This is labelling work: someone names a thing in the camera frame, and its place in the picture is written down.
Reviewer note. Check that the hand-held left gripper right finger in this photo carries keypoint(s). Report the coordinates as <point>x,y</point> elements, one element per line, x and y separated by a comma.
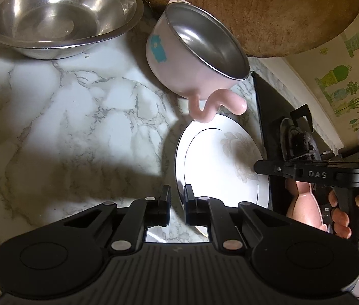
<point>187,198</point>

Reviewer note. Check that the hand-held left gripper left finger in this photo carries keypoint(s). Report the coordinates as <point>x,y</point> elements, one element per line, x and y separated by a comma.
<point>166,198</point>

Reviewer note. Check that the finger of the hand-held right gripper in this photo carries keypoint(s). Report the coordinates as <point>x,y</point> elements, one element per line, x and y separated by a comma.
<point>271,168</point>

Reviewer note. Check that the white floral plate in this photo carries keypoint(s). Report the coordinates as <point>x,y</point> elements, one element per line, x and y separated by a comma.
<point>217,165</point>

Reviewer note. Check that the pink bowl with steel liner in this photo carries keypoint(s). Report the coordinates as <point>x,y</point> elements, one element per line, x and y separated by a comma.
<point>173,70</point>

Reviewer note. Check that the large stainless steel bowl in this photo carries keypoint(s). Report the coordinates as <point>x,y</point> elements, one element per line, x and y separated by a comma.
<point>55,22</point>

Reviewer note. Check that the person's right hand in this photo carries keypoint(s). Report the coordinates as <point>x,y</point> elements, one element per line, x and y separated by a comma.
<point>341,219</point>

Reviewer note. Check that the black stove burner grate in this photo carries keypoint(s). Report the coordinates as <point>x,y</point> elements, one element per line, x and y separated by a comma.
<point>297,146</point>

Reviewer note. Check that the black gas stove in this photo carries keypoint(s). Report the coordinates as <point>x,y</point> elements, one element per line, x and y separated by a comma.
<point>271,124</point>

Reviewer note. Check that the round wooden cutting board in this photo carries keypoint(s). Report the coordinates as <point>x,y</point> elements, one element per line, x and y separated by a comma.
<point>277,12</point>

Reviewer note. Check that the green plant wall sticker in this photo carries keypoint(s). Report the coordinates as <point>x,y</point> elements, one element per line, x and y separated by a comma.
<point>338,76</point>

